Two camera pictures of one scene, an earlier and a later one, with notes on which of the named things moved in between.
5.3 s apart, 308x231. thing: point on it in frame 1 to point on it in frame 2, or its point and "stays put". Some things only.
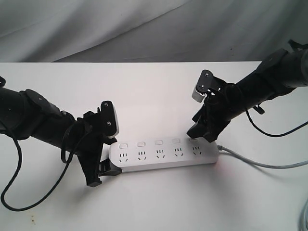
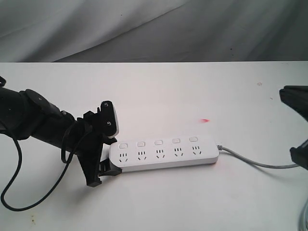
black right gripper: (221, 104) to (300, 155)
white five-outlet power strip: (142, 153) stays put
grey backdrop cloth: (148, 31) stays put
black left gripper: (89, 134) stays put
